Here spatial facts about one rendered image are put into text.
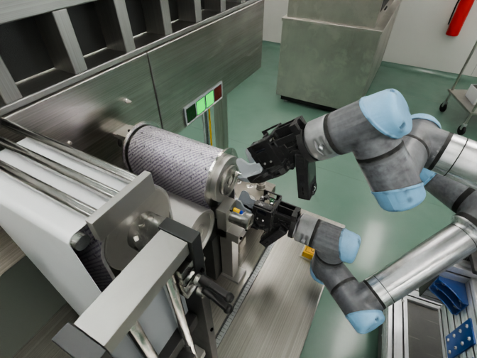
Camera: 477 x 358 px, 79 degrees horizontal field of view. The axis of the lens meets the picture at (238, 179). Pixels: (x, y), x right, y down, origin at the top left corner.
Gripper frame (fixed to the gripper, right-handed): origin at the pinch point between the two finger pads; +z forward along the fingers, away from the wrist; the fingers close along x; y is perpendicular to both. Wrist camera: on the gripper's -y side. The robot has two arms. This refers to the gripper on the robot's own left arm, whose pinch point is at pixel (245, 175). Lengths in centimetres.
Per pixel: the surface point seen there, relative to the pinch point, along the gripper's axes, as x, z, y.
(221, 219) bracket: 8.0, 7.0, -5.3
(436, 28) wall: -448, 7, -85
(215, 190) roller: 7.5, 2.6, 2.3
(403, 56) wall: -448, 53, -99
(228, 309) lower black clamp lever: 31.1, -15.2, -3.6
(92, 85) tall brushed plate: 5.5, 17.9, 36.2
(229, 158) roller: 1.0, -0.2, 5.7
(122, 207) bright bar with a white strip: 30.7, -10.8, 14.9
